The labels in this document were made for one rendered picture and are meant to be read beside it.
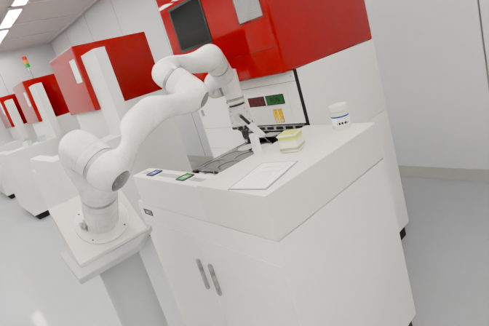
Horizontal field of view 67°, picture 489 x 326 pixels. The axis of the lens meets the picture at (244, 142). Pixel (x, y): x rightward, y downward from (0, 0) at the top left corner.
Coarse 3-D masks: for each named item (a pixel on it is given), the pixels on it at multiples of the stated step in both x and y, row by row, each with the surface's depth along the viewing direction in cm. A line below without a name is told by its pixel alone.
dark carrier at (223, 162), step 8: (232, 152) 184; (240, 152) 179; (248, 152) 175; (216, 160) 178; (224, 160) 174; (232, 160) 170; (240, 160) 166; (200, 168) 172; (208, 168) 168; (216, 168) 165; (224, 168) 161
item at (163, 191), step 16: (144, 176) 163; (160, 176) 155; (176, 176) 150; (208, 176) 136; (144, 192) 167; (160, 192) 154; (176, 192) 142; (192, 192) 133; (176, 208) 148; (192, 208) 137
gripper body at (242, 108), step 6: (228, 108) 171; (234, 108) 171; (240, 108) 170; (246, 108) 170; (228, 114) 172; (234, 114) 171; (246, 114) 171; (234, 120) 172; (240, 120) 172; (234, 126) 173; (240, 126) 173
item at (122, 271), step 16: (144, 240) 135; (64, 256) 139; (112, 256) 127; (128, 256) 128; (80, 272) 123; (96, 272) 121; (112, 272) 134; (128, 272) 136; (144, 272) 142; (112, 288) 136; (128, 288) 136; (144, 288) 141; (128, 304) 137; (144, 304) 140; (128, 320) 139; (144, 320) 140; (160, 320) 146
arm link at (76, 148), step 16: (64, 144) 107; (80, 144) 107; (96, 144) 108; (64, 160) 108; (80, 160) 106; (80, 176) 115; (80, 192) 116; (96, 192) 116; (112, 192) 119; (96, 208) 120
